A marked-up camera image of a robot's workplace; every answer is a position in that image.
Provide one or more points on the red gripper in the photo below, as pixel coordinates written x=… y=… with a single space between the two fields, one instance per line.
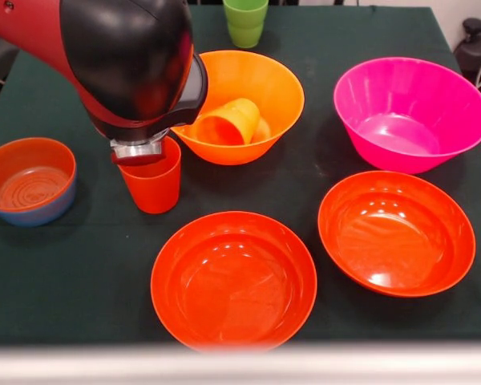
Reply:
x=138 y=160

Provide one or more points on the dark green table cloth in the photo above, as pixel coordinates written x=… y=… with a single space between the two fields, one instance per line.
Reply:
x=64 y=280

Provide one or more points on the small red bowl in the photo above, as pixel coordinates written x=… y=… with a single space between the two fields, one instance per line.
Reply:
x=28 y=188

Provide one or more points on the green cup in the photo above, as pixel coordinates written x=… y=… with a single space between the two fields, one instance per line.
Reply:
x=244 y=32

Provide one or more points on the black round device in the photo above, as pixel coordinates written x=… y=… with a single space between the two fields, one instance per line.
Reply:
x=473 y=52

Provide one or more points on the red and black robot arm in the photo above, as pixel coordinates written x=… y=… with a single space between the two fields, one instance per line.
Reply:
x=124 y=60

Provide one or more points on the red cup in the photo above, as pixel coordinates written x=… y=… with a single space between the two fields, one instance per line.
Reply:
x=156 y=188

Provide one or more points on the orange cup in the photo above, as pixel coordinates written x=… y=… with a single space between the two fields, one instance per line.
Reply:
x=228 y=124

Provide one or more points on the large red bowl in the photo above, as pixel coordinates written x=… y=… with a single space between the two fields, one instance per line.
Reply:
x=232 y=288
x=393 y=240

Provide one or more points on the large pink bowl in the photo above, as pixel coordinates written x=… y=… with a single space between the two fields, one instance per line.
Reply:
x=405 y=132

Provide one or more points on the blue bowl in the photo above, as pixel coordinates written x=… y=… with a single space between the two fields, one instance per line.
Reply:
x=44 y=216

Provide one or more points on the large orange bowl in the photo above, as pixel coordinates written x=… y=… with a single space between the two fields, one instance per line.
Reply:
x=272 y=88

